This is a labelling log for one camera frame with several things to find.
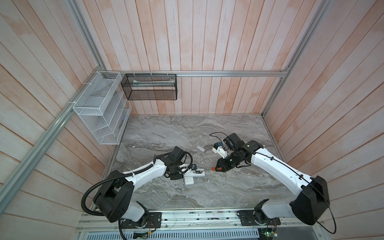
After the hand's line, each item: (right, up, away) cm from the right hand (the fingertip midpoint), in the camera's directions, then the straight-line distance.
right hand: (217, 168), depth 79 cm
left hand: (-21, -5, +8) cm, 23 cm away
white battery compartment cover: (-7, +7, +22) cm, 25 cm away
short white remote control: (-15, -9, +7) cm, 19 cm away
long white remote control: (-12, -5, +8) cm, 15 cm away
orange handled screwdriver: (-2, 0, -1) cm, 2 cm away
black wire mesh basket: (-43, +51, +25) cm, 71 cm away
